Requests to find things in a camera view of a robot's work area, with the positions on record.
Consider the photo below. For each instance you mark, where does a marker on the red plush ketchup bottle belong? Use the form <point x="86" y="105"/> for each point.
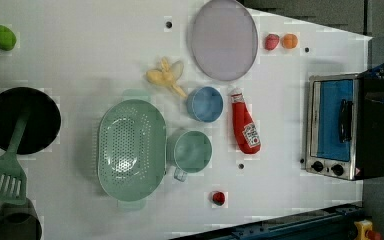
<point x="245" y="131"/>

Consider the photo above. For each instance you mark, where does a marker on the green plastic strainer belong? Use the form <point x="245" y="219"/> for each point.
<point x="131" y="160"/>

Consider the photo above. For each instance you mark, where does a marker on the blue cup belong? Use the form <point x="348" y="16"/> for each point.
<point x="205" y="104"/>

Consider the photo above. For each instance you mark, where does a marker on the green mug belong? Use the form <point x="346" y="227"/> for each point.
<point x="189" y="151"/>

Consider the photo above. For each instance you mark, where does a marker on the yellow plush banana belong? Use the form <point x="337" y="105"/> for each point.
<point x="167" y="76"/>

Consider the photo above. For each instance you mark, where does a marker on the small red toy fruit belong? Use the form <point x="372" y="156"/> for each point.
<point x="218" y="198"/>

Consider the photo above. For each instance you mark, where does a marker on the lavender round plate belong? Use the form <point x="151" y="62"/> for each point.
<point x="224" y="40"/>

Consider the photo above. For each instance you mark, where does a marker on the pink toy strawberry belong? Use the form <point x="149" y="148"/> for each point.
<point x="271" y="41"/>

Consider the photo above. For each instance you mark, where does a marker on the orange toy fruit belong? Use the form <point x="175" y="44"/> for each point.
<point x="289" y="41"/>

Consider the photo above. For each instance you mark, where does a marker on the black round pan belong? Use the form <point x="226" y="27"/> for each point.
<point x="43" y="124"/>

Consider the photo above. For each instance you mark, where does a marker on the silver toaster oven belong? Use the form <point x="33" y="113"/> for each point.
<point x="345" y="127"/>

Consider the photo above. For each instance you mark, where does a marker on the green plastic spatula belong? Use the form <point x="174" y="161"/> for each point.
<point x="13" y="180"/>

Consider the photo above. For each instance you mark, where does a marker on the grey cylindrical container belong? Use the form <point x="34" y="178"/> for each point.
<point x="19" y="222"/>

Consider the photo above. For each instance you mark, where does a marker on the yellow red clamp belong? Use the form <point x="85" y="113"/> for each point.
<point x="365" y="231"/>

